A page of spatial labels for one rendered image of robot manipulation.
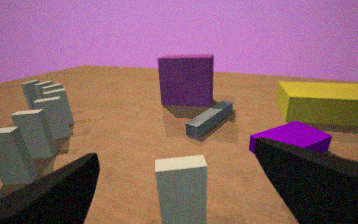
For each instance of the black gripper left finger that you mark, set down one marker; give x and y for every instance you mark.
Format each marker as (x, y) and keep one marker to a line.
(62, 197)

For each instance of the yellow rectangular block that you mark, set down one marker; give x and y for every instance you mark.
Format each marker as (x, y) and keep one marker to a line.
(318, 103)

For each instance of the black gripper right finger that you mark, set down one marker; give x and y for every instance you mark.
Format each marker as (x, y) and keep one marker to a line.
(317, 187)

